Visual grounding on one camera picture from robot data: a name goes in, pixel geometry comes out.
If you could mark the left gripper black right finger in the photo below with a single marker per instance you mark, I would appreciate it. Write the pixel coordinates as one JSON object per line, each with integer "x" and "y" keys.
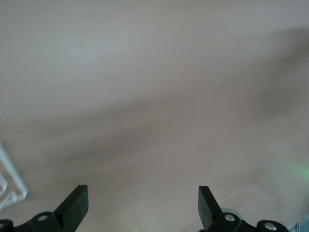
{"x": 212, "y": 217}

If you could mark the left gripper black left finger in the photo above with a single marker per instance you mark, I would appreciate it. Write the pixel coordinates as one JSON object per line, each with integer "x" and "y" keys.
{"x": 70, "y": 212}

